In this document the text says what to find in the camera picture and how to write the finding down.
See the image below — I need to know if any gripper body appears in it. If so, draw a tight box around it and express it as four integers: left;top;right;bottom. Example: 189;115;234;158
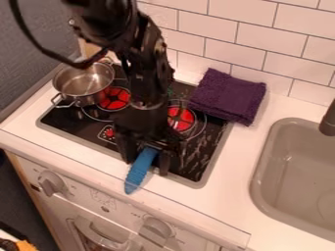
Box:
111;103;186;154

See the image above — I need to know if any silver pot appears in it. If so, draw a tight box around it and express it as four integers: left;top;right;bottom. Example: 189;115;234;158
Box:
49;60;119;110

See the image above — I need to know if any purple cloth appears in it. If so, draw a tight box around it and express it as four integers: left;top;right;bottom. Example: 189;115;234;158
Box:
185;67;268;127

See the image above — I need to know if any toy sink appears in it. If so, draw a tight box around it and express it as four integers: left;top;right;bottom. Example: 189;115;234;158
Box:
248;117;335;243

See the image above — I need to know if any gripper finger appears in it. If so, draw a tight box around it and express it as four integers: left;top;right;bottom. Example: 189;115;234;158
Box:
155;148;176;177
114;130;140;165

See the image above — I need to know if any toy stove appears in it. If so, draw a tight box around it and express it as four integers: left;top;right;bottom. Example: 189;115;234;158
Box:
35;62;236;190

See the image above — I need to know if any black cable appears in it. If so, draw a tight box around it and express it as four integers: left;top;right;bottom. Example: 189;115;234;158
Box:
8;0;111;71

